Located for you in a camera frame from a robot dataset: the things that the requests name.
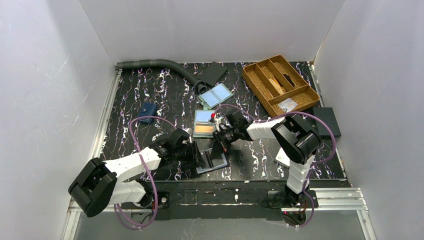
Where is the blue snap wallet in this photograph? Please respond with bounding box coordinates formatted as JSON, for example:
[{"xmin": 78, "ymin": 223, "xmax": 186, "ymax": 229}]
[{"xmin": 137, "ymin": 102, "xmax": 158, "ymax": 125}]

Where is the green card holder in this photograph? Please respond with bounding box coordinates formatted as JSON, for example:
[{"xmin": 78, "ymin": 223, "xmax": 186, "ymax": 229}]
[
  {"xmin": 198, "ymin": 83, "xmax": 234, "ymax": 110},
  {"xmin": 193, "ymin": 109, "xmax": 216, "ymax": 138}
]

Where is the wooden piece in tray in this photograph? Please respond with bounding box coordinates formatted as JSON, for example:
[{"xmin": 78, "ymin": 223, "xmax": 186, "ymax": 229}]
[{"xmin": 268, "ymin": 78, "xmax": 286, "ymax": 95}]

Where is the wicker divided tray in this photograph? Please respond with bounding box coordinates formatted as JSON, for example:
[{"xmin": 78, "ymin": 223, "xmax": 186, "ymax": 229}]
[{"xmin": 242, "ymin": 55, "xmax": 320, "ymax": 117}]

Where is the black square pad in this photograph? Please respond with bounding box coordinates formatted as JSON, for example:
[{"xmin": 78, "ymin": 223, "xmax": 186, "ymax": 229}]
[{"xmin": 198, "ymin": 62, "xmax": 228, "ymax": 87}]

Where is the grey corrugated hose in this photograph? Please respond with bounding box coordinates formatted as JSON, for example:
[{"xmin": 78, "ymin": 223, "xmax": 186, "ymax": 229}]
[{"xmin": 116, "ymin": 59, "xmax": 210, "ymax": 95}]

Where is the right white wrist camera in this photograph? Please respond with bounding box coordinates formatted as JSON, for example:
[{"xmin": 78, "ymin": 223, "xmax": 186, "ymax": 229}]
[{"xmin": 208, "ymin": 113, "xmax": 222, "ymax": 132}]

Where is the white box with code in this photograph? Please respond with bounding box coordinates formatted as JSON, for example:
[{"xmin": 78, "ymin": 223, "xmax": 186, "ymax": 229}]
[{"xmin": 274, "ymin": 148, "xmax": 291, "ymax": 168}]

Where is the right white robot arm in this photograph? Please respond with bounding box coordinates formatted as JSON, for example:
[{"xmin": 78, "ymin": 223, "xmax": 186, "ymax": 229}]
[{"xmin": 212, "ymin": 110, "xmax": 323, "ymax": 197}]

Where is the black box right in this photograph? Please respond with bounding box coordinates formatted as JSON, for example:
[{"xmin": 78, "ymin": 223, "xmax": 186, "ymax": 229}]
[{"xmin": 312, "ymin": 107, "xmax": 342, "ymax": 139}]

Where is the black card holder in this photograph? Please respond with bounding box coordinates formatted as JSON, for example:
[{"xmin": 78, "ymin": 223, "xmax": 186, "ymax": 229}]
[{"xmin": 195, "ymin": 148, "xmax": 230, "ymax": 175}]

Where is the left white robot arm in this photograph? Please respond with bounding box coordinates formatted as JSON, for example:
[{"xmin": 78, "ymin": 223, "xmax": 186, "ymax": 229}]
[{"xmin": 68, "ymin": 128, "xmax": 205, "ymax": 218}]

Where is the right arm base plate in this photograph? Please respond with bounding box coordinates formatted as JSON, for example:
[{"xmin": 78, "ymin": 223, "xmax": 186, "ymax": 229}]
[{"xmin": 262, "ymin": 190, "xmax": 319, "ymax": 212}]

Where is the black card in tray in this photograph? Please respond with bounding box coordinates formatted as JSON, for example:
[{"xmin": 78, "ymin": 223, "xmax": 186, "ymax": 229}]
[{"xmin": 283, "ymin": 74, "xmax": 296, "ymax": 89}]

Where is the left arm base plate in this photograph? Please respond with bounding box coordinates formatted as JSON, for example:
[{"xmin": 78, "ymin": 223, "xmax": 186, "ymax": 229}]
[{"xmin": 120, "ymin": 191, "xmax": 171, "ymax": 210}]

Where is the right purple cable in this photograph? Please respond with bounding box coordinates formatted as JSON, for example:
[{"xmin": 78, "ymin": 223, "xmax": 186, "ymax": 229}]
[{"xmin": 214, "ymin": 103, "xmax": 337, "ymax": 228}]

